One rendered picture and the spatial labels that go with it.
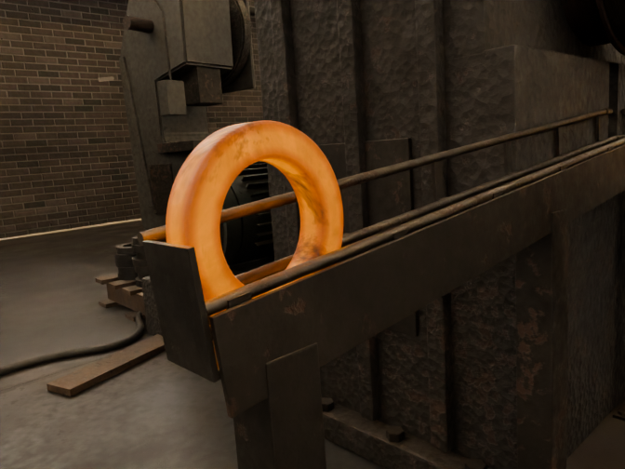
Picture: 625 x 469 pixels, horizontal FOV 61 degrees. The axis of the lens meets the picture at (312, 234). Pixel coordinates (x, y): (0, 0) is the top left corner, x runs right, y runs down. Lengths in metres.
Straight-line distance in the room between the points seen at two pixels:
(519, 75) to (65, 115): 6.16
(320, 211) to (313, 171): 0.04
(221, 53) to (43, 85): 2.26
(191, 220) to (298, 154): 0.13
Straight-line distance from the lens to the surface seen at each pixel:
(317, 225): 0.51
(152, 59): 5.51
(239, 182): 1.92
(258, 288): 0.44
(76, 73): 6.96
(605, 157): 1.08
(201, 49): 5.29
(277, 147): 0.47
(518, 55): 1.02
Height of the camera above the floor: 0.72
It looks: 9 degrees down
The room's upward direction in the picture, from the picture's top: 4 degrees counter-clockwise
